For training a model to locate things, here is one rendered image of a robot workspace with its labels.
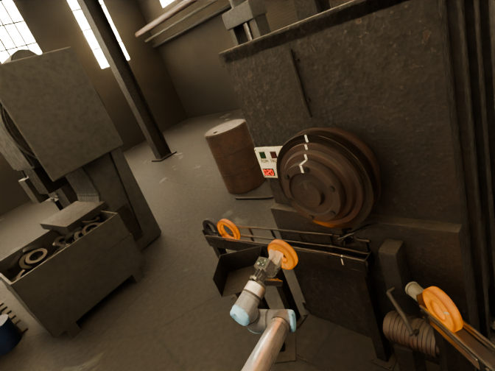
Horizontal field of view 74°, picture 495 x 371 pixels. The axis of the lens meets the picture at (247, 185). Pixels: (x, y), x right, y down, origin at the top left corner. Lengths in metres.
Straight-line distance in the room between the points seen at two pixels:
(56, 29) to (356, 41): 10.90
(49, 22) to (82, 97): 8.25
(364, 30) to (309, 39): 0.22
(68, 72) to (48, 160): 0.86
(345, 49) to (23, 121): 2.77
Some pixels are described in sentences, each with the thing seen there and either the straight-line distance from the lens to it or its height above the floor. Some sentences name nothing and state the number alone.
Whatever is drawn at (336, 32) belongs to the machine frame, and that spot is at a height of 1.68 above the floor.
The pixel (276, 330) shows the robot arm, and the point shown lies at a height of 0.75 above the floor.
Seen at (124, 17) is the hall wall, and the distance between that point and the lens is 12.75.
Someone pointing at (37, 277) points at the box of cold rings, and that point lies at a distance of 3.32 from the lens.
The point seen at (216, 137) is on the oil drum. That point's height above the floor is 0.85.
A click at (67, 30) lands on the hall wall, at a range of 11.89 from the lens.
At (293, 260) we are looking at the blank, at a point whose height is 0.82.
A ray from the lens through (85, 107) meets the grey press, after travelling 3.65.
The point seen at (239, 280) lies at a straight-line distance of 1.96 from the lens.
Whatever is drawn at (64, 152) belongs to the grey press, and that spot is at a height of 1.45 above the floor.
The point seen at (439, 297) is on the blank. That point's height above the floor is 0.78.
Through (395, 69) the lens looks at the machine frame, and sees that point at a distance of 1.30.
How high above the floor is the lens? 1.76
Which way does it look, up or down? 22 degrees down
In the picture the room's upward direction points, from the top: 22 degrees counter-clockwise
